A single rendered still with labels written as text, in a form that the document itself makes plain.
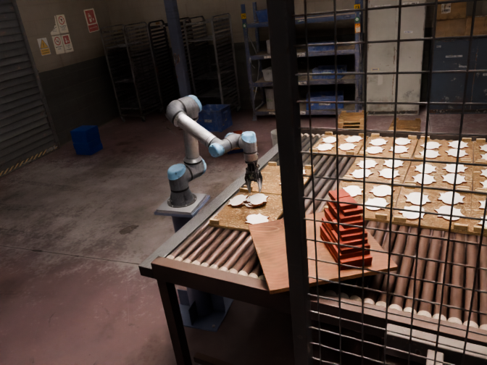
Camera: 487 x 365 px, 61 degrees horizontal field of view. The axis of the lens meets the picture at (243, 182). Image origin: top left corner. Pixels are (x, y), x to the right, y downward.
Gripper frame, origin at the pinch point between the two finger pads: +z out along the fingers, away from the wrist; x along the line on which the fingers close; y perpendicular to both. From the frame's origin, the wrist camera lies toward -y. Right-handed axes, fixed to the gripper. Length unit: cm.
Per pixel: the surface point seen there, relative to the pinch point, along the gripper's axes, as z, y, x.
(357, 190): 7, -7, 59
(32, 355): 102, 24, -158
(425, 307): 9, 89, 68
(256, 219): 7.0, 20.9, 1.7
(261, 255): -3, 68, 7
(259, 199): 5.0, 2.0, 2.5
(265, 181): 8.1, -29.0, 4.3
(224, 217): 8.1, 15.7, -16.8
